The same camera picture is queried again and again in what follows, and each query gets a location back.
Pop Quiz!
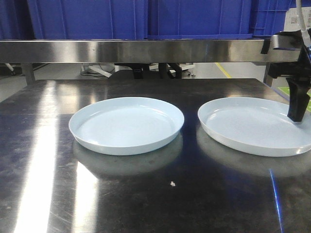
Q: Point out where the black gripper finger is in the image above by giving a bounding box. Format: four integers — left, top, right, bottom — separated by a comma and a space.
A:
286, 77, 311, 122

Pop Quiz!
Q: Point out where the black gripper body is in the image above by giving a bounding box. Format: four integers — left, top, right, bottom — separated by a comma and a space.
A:
267, 31, 311, 84

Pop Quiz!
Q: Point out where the light blue plate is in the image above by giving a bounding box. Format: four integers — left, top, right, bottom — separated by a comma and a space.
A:
69, 97, 184, 156
197, 97, 311, 157

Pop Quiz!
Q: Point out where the stainless steel shelf rack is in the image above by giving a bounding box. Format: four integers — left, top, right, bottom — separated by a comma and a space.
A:
0, 35, 300, 86

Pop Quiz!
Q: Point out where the blue crate centre upper shelf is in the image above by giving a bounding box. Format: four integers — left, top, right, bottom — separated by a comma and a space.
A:
147, 0, 252, 40

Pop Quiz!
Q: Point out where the blue crate shelf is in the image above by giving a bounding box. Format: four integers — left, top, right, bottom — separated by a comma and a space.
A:
147, 0, 252, 40
0, 0, 148, 40

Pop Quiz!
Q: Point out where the blue crate left upper shelf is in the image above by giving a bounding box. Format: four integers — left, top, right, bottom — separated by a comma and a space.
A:
0, 0, 148, 40

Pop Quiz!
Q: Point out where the black tape strip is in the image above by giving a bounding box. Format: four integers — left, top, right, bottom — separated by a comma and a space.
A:
260, 39, 271, 54

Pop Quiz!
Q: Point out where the white barcode label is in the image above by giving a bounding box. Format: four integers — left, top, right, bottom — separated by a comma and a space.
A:
284, 7, 311, 32

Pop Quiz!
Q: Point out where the blue crate with label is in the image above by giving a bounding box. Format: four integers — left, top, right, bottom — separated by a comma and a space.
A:
249, 0, 296, 37

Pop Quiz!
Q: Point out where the white cable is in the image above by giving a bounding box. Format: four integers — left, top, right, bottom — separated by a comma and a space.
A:
295, 0, 311, 48

